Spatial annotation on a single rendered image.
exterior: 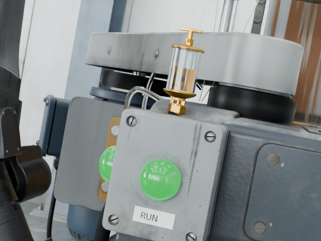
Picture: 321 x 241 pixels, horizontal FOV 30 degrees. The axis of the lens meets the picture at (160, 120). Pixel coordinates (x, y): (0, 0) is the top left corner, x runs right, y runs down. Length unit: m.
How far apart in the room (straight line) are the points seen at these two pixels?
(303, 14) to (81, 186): 0.43
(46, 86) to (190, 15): 1.59
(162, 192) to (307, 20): 0.60
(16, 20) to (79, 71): 4.75
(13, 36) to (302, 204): 0.42
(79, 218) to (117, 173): 0.53
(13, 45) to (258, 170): 0.38
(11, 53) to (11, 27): 0.03
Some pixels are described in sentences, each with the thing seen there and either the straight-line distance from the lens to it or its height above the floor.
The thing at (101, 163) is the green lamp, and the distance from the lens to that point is 0.45.
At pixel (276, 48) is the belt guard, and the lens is 0.59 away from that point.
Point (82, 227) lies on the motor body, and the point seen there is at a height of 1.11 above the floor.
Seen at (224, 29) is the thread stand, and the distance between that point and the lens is 0.82.
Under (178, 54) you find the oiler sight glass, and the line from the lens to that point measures 0.50.
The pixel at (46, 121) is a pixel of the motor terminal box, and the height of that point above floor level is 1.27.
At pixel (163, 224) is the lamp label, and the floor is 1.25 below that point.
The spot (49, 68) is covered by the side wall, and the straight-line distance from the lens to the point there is 6.09.
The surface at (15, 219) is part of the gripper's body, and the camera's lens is 0.70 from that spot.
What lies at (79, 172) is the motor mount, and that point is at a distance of 0.91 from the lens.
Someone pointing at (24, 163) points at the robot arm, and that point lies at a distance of 0.75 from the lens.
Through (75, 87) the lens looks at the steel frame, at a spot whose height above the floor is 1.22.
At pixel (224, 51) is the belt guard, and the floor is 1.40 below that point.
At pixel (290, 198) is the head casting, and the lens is 0.47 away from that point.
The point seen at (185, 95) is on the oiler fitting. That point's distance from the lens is 0.50.
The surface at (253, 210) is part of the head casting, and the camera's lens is 0.48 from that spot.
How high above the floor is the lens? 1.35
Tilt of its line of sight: 3 degrees down
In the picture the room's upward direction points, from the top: 10 degrees clockwise
